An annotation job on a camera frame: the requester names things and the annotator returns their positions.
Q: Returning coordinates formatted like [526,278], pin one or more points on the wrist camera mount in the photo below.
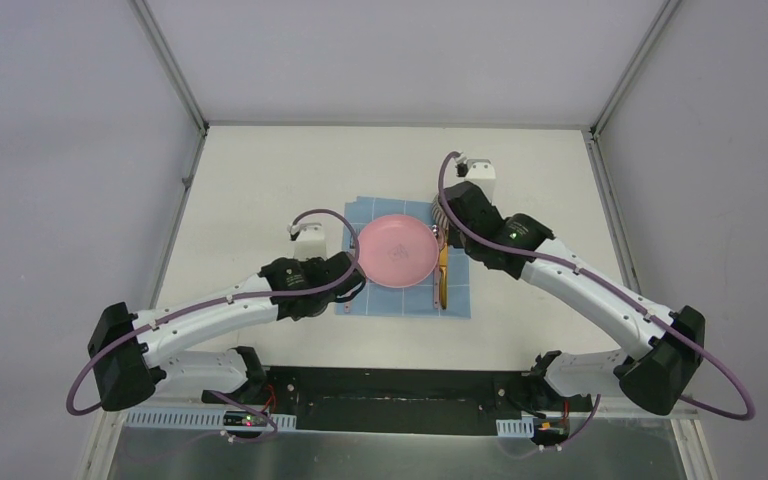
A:
[479,172]
[308,240]

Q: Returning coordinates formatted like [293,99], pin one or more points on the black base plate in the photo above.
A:
[434,402]

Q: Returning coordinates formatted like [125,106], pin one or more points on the aluminium frame rail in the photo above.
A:
[184,440]

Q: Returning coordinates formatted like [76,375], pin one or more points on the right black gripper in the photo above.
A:
[455,242]

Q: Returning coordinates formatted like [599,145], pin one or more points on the gold table knife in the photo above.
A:
[442,281]

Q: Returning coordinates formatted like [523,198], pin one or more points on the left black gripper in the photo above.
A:
[347,276]

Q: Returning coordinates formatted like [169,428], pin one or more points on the pink plate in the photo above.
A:
[397,251]

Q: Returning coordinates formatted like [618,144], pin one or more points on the grey ribbed mug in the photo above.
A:
[440,218]

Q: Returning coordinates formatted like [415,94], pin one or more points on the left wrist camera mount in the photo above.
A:
[308,240]

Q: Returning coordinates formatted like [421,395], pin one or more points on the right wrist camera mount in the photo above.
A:
[479,172]

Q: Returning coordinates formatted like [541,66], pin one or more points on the blue checked cloth napkin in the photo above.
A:
[415,301]

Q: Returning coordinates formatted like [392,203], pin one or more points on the pink handled spoon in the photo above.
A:
[437,272]

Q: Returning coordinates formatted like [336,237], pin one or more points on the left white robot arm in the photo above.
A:
[136,355]

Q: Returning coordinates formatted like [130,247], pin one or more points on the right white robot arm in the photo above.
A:
[650,366]

